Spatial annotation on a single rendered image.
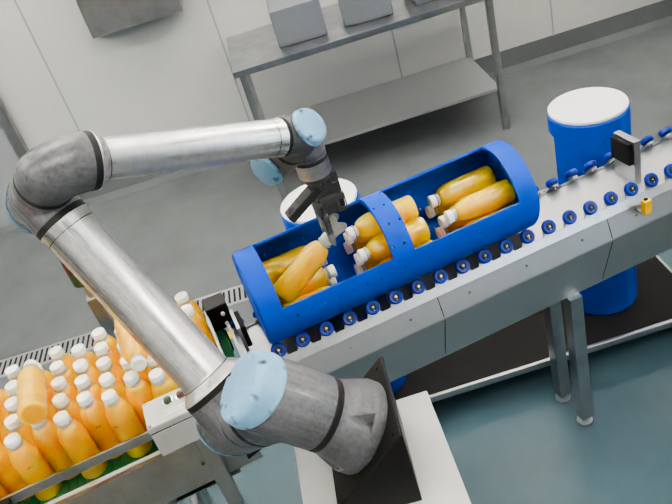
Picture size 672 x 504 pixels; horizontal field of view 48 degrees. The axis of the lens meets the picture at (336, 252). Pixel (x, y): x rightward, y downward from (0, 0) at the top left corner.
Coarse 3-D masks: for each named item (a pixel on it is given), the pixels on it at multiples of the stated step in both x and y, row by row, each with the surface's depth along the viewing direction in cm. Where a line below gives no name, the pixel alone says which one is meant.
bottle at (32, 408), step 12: (24, 372) 200; (36, 372) 200; (24, 384) 195; (36, 384) 196; (24, 396) 191; (36, 396) 191; (24, 408) 189; (36, 408) 190; (24, 420) 190; (36, 420) 192
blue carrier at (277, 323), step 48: (384, 192) 227; (432, 192) 238; (528, 192) 217; (288, 240) 226; (336, 240) 234; (432, 240) 238; (480, 240) 219; (336, 288) 208; (384, 288) 216; (288, 336) 214
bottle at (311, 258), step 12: (300, 252) 209; (312, 252) 207; (324, 252) 208; (300, 264) 208; (312, 264) 207; (288, 276) 209; (300, 276) 208; (312, 276) 210; (276, 288) 210; (288, 288) 209; (300, 288) 210; (288, 300) 211
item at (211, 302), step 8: (216, 296) 238; (208, 304) 236; (216, 304) 235; (224, 304) 235; (208, 312) 234; (216, 312) 235; (224, 312) 234; (216, 320) 236; (224, 320) 237; (216, 328) 238
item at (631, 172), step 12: (624, 132) 240; (612, 144) 242; (624, 144) 236; (636, 144) 235; (612, 156) 245; (624, 156) 239; (636, 156) 237; (624, 168) 244; (636, 168) 239; (636, 180) 242
